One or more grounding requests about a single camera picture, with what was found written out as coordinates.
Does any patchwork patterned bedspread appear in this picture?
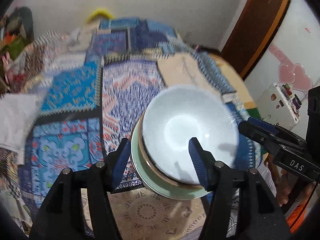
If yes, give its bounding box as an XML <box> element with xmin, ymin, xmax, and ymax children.
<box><xmin>1</xmin><ymin>17</ymin><xmax>259</xmax><ymax>237</ymax></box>

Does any pink beige plate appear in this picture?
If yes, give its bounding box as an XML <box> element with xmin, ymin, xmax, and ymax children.
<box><xmin>138</xmin><ymin>113</ymin><xmax>203</xmax><ymax>190</ymax></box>

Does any pink bunny toy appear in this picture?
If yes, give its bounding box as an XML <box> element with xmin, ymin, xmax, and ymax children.
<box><xmin>2</xmin><ymin>51</ymin><xmax>14</xmax><ymax>84</ymax></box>

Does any folded white cloth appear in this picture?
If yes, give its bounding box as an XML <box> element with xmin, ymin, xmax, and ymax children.
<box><xmin>1</xmin><ymin>93</ymin><xmax>43</xmax><ymax>165</ymax></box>

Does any white mini fridge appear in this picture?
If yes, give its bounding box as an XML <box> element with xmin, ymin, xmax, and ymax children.
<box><xmin>255</xmin><ymin>83</ymin><xmax>299</xmax><ymax>131</ymax></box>

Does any white patterned bowl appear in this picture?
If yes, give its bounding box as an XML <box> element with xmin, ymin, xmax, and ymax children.
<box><xmin>142</xmin><ymin>85</ymin><xmax>239</xmax><ymax>185</ymax></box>

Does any person's right hand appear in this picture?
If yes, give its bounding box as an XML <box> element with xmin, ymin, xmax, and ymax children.
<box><xmin>264</xmin><ymin>154</ymin><xmax>292</xmax><ymax>206</ymax></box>

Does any pink heart wall decal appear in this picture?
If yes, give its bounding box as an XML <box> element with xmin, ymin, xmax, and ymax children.
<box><xmin>278</xmin><ymin>63</ymin><xmax>313</xmax><ymax>92</ymax></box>

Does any brown wooden door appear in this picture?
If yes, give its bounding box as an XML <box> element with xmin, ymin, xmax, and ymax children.
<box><xmin>221</xmin><ymin>0</ymin><xmax>291</xmax><ymax>79</ymax></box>

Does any light green plate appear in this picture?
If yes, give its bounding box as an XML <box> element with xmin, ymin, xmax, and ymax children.
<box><xmin>131</xmin><ymin>121</ymin><xmax>208</xmax><ymax>200</ymax></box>

